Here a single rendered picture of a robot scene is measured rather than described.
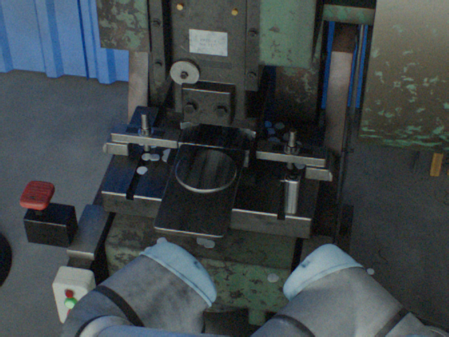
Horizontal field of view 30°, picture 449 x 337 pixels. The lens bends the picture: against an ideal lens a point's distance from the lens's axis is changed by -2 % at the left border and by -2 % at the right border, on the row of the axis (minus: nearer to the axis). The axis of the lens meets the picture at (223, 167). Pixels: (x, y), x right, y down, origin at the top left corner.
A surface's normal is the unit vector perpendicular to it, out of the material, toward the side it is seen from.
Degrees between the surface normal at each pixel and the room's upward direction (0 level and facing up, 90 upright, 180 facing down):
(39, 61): 90
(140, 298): 24
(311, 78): 90
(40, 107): 0
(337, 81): 74
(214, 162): 0
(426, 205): 0
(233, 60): 90
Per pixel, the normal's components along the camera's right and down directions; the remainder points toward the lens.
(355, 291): 0.20, -0.58
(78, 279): 0.00, -0.74
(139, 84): -0.18, 0.43
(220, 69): -0.18, 0.66
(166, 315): 0.66, 0.10
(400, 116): -0.17, 0.90
